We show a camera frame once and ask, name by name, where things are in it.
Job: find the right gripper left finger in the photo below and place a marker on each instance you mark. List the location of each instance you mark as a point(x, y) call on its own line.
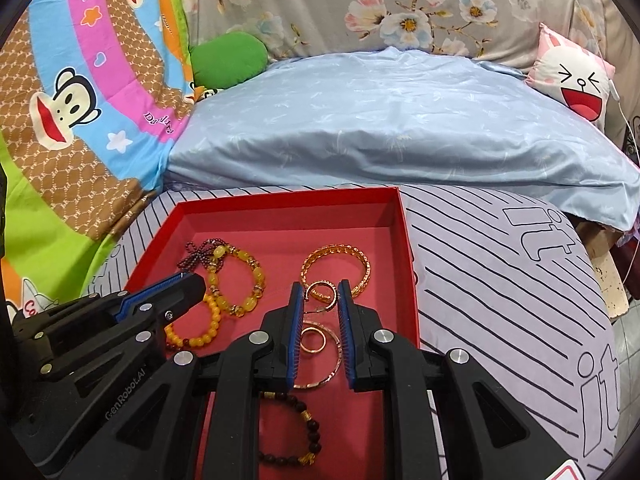
point(198, 418)

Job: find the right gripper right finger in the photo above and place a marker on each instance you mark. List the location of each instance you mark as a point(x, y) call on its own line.
point(445, 416)

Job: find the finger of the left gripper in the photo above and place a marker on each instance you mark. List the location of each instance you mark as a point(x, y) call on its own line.
point(150, 292)
point(174, 296)

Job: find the dark beaded bow ornament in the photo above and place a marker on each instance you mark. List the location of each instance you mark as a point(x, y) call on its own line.
point(202, 254)

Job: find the thin gold bangle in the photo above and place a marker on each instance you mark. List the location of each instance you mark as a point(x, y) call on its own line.
point(320, 358)

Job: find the small gold earring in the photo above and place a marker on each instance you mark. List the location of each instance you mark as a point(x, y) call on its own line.
point(322, 291)

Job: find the wide gold chain bangle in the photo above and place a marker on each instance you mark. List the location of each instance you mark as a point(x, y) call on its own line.
point(347, 257)

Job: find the red cardboard tray box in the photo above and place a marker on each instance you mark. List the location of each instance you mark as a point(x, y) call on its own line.
point(280, 229)

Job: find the green cushion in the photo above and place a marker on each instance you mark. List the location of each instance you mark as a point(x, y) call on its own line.
point(228, 60)

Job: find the colourful monkey cartoon blanket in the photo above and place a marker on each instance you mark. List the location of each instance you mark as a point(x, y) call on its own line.
point(94, 94)

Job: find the light blue pillow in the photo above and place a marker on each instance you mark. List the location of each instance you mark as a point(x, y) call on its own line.
point(403, 117)

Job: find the pink cartoon face cushion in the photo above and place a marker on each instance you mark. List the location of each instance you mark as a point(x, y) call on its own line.
point(575, 77)

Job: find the grey floral bedsheet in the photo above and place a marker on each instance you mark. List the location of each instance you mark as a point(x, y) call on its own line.
point(502, 31)

